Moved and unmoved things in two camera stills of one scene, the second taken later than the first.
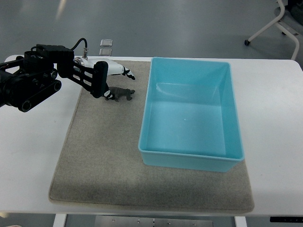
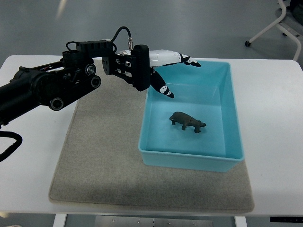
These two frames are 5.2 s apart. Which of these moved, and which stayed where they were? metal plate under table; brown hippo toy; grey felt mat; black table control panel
Moved: brown hippo toy
Stayed: black table control panel; grey felt mat; metal plate under table
